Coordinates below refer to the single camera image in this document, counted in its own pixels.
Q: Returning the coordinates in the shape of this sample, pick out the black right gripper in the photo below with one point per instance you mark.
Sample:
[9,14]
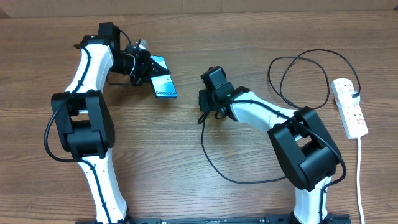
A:
[204,99]

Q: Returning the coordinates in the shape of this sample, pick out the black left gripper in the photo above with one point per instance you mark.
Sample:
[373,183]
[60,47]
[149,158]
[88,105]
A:
[145,70]

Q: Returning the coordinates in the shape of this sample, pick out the blue Galaxy S24 smartphone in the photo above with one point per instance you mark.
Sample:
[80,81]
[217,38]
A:
[163,86]

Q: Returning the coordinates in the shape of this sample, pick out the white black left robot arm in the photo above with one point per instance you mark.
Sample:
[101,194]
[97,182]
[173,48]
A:
[83,120]

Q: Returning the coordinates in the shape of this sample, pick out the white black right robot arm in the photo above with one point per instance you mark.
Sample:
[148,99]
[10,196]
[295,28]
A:
[307,154]

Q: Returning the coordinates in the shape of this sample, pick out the white charger plug adapter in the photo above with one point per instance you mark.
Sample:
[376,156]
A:
[347,98]

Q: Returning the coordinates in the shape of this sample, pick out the white power strip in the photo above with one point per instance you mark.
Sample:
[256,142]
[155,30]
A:
[352,117]

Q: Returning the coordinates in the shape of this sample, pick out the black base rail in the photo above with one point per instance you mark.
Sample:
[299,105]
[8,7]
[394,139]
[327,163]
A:
[214,221]

